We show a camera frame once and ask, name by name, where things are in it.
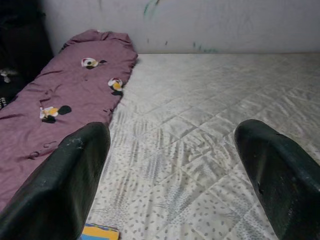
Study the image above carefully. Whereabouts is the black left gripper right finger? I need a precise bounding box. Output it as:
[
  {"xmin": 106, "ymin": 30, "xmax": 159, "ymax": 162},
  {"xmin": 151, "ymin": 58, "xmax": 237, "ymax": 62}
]
[{"xmin": 234, "ymin": 119, "xmax": 320, "ymax": 240}]

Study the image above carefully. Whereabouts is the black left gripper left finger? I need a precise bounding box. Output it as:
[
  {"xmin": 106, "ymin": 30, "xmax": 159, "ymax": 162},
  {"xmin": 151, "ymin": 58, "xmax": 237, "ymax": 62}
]
[{"xmin": 0, "ymin": 121, "xmax": 112, "ymax": 240}]

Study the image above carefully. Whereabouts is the colourful yellow-edged picture book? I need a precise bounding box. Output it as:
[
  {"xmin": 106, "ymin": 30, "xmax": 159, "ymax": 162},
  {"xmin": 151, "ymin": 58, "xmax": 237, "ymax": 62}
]
[{"xmin": 81, "ymin": 223, "xmax": 120, "ymax": 240}]

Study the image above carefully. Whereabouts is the pink quilt with cartoon print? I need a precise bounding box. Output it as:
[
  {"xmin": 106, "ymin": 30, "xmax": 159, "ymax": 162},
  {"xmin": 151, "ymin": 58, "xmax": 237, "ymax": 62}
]
[{"xmin": 0, "ymin": 29, "xmax": 139, "ymax": 212}]

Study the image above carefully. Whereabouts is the white quilted mattress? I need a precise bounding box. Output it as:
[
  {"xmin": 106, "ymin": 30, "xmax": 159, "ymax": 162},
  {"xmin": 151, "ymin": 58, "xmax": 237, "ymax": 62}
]
[{"xmin": 82, "ymin": 52, "xmax": 320, "ymax": 240}]

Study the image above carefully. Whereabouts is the black bag with white print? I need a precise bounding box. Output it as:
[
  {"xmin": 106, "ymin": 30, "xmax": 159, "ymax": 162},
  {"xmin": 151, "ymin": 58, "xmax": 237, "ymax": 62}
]
[{"xmin": 0, "ymin": 17, "xmax": 54, "ymax": 111}]

